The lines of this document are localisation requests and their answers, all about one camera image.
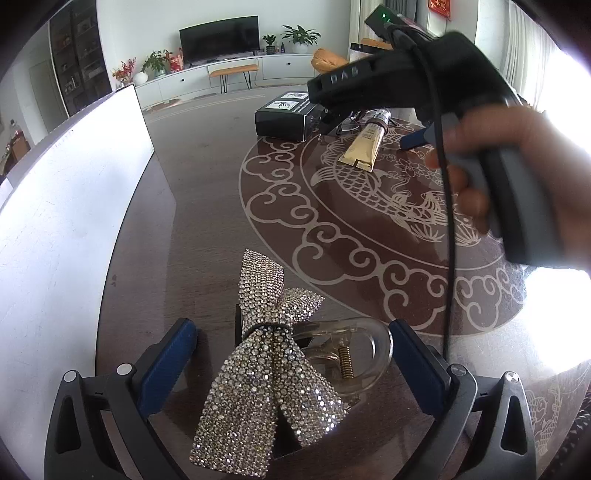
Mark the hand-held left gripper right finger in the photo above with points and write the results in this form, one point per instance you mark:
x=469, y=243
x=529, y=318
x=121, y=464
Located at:
x=420, y=369

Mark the large green potted plant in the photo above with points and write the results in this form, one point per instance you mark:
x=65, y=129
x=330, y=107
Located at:
x=300, y=34

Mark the red flower arrangement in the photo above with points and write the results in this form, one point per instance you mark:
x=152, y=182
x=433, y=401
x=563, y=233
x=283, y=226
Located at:
x=124, y=71

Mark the black flat television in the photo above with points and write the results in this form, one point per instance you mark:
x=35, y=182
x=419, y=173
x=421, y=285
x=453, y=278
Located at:
x=219, y=39

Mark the wooden bench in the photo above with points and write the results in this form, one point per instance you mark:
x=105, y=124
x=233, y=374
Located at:
x=233, y=69

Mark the small green potted plant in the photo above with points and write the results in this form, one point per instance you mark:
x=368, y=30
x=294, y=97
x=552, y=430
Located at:
x=270, y=44

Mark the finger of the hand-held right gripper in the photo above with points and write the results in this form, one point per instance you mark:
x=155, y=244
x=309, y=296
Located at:
x=415, y=138
x=332, y=121

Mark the orange chair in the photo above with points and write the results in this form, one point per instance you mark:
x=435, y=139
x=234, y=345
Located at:
x=328, y=60

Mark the white board panel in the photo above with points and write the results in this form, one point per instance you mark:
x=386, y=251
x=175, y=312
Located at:
x=60, y=207

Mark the black box with white label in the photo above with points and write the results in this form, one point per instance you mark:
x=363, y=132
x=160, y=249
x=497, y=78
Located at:
x=281, y=125

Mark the green plant in white pot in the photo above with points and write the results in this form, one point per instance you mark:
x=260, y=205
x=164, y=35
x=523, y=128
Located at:
x=155, y=61

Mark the white television cabinet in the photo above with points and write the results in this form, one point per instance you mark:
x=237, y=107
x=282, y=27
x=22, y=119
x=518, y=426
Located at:
x=194, y=83

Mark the person's right hand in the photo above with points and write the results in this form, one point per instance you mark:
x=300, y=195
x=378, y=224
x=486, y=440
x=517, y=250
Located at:
x=545, y=134

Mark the rhinestone bow hair clip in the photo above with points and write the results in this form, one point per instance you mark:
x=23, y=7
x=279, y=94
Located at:
x=258, y=383

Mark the dark glass bookshelf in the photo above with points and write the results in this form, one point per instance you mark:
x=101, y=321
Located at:
x=78, y=55

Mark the gold cosmetic tube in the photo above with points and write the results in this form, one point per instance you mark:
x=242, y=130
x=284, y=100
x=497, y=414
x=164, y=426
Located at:
x=362, y=147

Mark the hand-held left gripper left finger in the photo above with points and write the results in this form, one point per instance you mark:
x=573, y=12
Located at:
x=166, y=369

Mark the red gift box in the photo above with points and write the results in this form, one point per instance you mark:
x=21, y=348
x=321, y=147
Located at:
x=176, y=62

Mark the red wall decoration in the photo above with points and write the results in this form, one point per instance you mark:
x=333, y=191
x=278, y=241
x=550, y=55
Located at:
x=438, y=7

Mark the grey curtain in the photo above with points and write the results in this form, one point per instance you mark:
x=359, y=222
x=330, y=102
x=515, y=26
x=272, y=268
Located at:
x=406, y=7

